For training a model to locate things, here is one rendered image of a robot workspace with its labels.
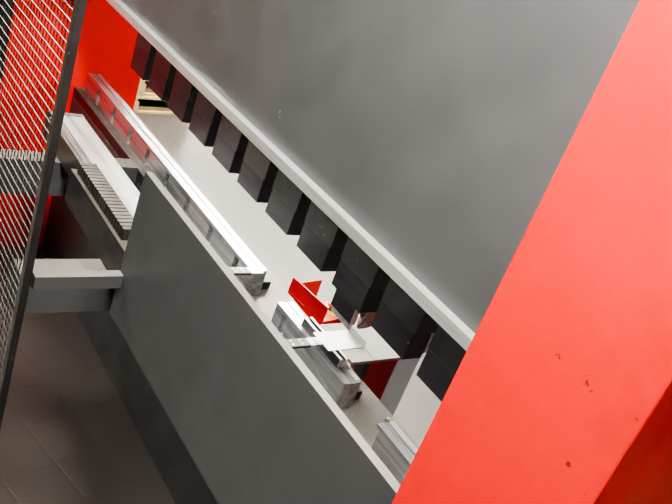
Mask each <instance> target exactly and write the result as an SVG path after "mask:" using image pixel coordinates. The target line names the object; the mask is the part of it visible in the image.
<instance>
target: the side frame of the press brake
mask: <svg viewBox="0 0 672 504"><path fill-rule="evenodd" d="M392 504H672V0H640V1H639V3H638V5H637V7H636V9H635V11H634V13H633V15H632V17H631V19H630V21H629V23H628V25H627V27H626V29H625V31H624V33H623V35H622V37H621V39H620V42H619V44H618V46H617V48H616V50H615V52H614V54H613V56H612V58H611V60H610V62H609V64H608V66H607V68H606V70H605V72H604V74H603V76H602V78H601V80H600V82H599V84H598V86H597V88H596V90H595V92H594V94H593V96H592V98H591V100H590V102H589V104H588V106H587V108H586V110H585V112H584V114H583V116H582V119H581V121H580V123H579V125H578V127H577V129H576V131H575V133H574V135H573V137H572V139H571V141H570V143H569V145H568V147H567V149H566V151H565V153H564V155H563V157H562V159H561V161H560V163H559V165H558V167H557V169H556V171H555V173H554V175H553V177H552V179H551V181H550V183H549V185H548V187H547V189H546V191H545V193H544V196H543V198H542V200H541V202H540V204H539V206H538V208H537V210H536V212H535V214H534V216H533V218H532V220H531V222H530V224H529V226H528V228H527V230H526V232H525V234H524V236H523V238H522V240H521V242H520V244H519V246H518V248H517V250H516V252H515V254H514V256H513V258H512V260H511V262H510V264H509V266H508V268H507V270H506V273H505V275H504V277H503V279H502V281H501V283H500V285H499V287H498V289H497V291H496V293H495V295H494V297H493V299H492V301H491V303H490V305H489V307H488V309H487V311H486V313H485V315H484V317H483V319H482V321H481V323H480V325H479V327H478V329H477V331H476V333H475V335H474V337H473V339H472V341H471V343H470V345H469V347H468V350H467V352H466V354H465V356H464V358H463V360H462V362H461V364H460V366H459V368H458V370H457V372H456V374H455V376H454V378H453V380H452V382H451V384H450V386H449V388H448V390H447V392H446V394H445V396H444V398H443V400H442V402H441V404H440V406H439V408H438V410H437V412H436V414H435V416H434V418H433V420H432V422H431V424H430V427H429V429H428V431H427V433H426V435H425V437H424V439H423V441H422V443H421V445H420V447H419V449H418V451H417V453H416V455H415V457H414V459H413V461H412V463H411V465H410V467H409V469H408V471H407V473H406V475H405V477H404V479H403V481H402V483H401V485H400V487H399V489H398V491H397V493H396V495H395V497H394V499H393V501H392Z"/></svg>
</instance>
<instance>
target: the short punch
mask: <svg viewBox="0 0 672 504"><path fill-rule="evenodd" d="M331 305H332V308H331V311H332V312H333V313H334V314H335V315H336V317H337V318H338V319H339V320H340V321H341V322H342V323H343V324H344V326H345V327H346V328H347V329H348V330H349V331H350V329H351V327H352V325H354V324H355V323H356V321H357V318H358V316H359V313H358V311H357V310H356V309H355V308H354V307H353V306H352V305H351V304H350V303H349V302H348V301H347V300H346V298H345V297H344V296H343V295H342V294H341V293H340V292H339V291H338V290H337V289H336V291H335V294H334V296H333V299H332V301H331Z"/></svg>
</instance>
